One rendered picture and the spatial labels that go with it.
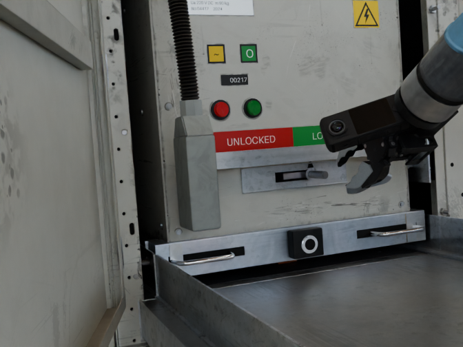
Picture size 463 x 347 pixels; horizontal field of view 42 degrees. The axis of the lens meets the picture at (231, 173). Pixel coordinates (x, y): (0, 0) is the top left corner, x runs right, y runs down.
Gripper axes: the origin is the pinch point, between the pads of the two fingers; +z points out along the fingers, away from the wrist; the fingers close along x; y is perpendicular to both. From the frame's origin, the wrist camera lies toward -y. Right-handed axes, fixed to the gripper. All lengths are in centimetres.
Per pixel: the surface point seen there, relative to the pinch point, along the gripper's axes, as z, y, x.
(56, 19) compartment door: -22.8, -43.0, 10.7
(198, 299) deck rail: -2.8, -28.4, -16.5
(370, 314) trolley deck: -4.4, -6.4, -22.6
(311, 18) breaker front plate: -0.8, 4.7, 31.5
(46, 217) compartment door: -15.5, -45.9, -8.9
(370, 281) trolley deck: 7.9, 3.3, -15.4
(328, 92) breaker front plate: 5.9, 7.3, 19.9
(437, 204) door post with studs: 13.7, 27.3, -1.4
